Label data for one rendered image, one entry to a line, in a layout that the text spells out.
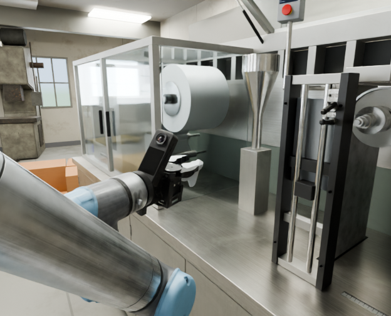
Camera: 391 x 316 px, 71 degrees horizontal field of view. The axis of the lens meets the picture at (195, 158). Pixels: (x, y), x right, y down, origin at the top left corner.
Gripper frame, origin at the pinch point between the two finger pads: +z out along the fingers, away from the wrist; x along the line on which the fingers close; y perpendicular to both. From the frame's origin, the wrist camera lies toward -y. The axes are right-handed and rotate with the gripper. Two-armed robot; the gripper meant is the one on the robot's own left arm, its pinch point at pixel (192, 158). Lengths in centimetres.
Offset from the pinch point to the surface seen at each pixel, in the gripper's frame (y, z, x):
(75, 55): -18, 398, -610
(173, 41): -30, 38, -38
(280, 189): 7.5, 17.9, 18.7
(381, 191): 12, 58, 45
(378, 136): -10.7, 24.7, 37.4
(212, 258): 33.3, 10.5, 4.9
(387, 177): 7, 57, 45
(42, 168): 114, 117, -278
